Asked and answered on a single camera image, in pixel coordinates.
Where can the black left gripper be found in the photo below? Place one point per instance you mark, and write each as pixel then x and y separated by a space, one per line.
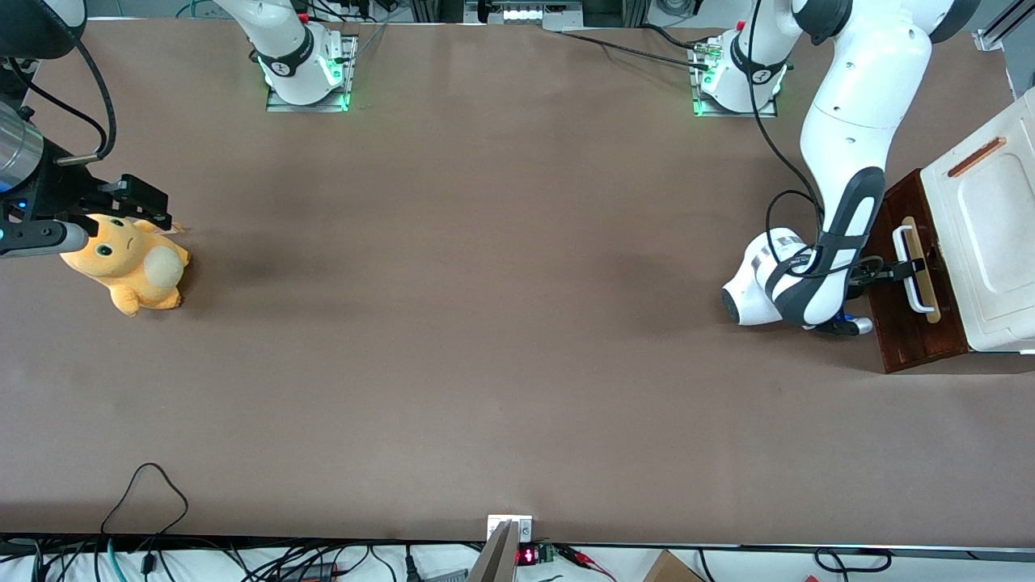
pixel 870 271

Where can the bright white light strip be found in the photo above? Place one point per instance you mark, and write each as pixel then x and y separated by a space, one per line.
pixel 521 14

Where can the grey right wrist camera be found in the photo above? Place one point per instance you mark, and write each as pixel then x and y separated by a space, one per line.
pixel 40 238

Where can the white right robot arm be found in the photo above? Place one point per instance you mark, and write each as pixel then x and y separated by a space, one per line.
pixel 291 56

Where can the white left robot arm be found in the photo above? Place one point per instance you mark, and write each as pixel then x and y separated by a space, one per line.
pixel 857 105

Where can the brown cardboard box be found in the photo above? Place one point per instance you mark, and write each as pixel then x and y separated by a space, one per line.
pixel 671 570

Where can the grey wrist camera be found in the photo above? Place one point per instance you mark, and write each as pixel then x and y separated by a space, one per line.
pixel 40 238
pixel 845 326

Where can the red digit display module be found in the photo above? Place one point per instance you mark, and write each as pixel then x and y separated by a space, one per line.
pixel 527 556

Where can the brown wooden drawer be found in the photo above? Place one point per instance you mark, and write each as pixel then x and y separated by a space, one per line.
pixel 897 339

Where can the grey metal mount bar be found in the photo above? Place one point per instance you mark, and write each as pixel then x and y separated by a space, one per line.
pixel 495 562

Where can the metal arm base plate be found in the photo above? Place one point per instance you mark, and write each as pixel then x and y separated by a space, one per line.
pixel 283 106
pixel 711 113

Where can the white drawer cabinet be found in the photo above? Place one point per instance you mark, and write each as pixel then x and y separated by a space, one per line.
pixel 994 267

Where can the orange plush toy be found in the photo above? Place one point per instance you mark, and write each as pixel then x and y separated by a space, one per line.
pixel 121 259

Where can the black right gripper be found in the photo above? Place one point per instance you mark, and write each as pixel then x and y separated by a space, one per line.
pixel 58 196

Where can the white mount bracket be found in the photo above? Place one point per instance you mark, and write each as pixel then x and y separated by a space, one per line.
pixel 524 529

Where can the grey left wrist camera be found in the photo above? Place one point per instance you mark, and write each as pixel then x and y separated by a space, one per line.
pixel 845 326

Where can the aluminium frame profile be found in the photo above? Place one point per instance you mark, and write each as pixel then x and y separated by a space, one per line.
pixel 999 32

